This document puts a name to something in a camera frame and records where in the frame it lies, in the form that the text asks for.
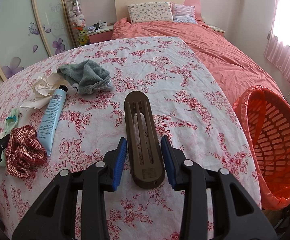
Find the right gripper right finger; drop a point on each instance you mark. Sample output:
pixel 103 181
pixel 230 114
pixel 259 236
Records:
pixel 235 213

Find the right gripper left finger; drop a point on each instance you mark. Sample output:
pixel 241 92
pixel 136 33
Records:
pixel 53 214

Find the brown plastic shoe tree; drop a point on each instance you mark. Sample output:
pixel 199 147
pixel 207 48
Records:
pixel 145 156

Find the red checked scrunchie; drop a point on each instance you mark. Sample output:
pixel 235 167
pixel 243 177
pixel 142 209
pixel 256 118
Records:
pixel 24 152

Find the light blue cream tube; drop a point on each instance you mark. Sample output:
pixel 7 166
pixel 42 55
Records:
pixel 50 119

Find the orange plastic laundry basket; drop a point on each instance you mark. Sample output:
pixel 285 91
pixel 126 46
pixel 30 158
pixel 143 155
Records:
pixel 265 120

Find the floral pink tablecloth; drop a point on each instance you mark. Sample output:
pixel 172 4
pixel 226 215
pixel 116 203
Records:
pixel 160 89

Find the crumpled white paper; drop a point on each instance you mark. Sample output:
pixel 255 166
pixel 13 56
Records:
pixel 43 90

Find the grey green sock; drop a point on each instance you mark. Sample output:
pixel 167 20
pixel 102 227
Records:
pixel 86 77

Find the wardrobe with purple flowers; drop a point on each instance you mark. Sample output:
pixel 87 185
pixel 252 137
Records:
pixel 31 31

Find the pink white nightstand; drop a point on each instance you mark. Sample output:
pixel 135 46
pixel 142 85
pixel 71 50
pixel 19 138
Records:
pixel 101 35

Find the clear tube of plush toys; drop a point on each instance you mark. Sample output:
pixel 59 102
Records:
pixel 77 22

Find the pink window curtain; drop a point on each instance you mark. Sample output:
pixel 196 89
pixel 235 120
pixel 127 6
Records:
pixel 277 50

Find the right side nightstand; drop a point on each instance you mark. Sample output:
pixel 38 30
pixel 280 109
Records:
pixel 219 31

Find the bed with coral duvet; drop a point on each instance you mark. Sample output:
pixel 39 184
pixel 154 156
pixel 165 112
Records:
pixel 234 71

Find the pink striped pillow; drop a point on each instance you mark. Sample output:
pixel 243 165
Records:
pixel 183 13

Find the floral white pillow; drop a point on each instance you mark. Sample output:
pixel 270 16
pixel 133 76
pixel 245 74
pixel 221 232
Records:
pixel 150 12

